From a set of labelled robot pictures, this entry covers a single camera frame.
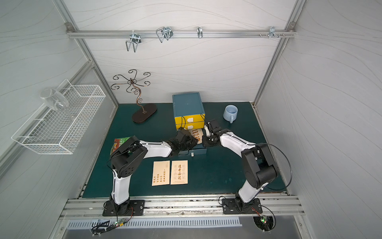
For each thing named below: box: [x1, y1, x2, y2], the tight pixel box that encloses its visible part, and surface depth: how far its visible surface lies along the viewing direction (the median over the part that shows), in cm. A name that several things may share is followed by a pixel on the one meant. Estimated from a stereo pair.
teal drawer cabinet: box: [172, 92, 205, 130], surface depth 90 cm
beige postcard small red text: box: [151, 160, 171, 187], surface depth 86 cm
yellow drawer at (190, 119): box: [174, 113, 206, 125], surface depth 88 cm
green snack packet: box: [109, 136, 132, 156], surface depth 97 cm
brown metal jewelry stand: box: [110, 69, 158, 123], surface depth 96 cm
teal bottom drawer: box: [177, 143, 207, 157], surface depth 90 cm
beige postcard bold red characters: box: [188, 128, 204, 144], surface depth 100 cm
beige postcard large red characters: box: [170, 159, 189, 185], surface depth 88 cm
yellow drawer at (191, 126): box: [175, 121, 205, 130], surface depth 94 cm
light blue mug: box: [222, 104, 239, 124], surface depth 110 cm
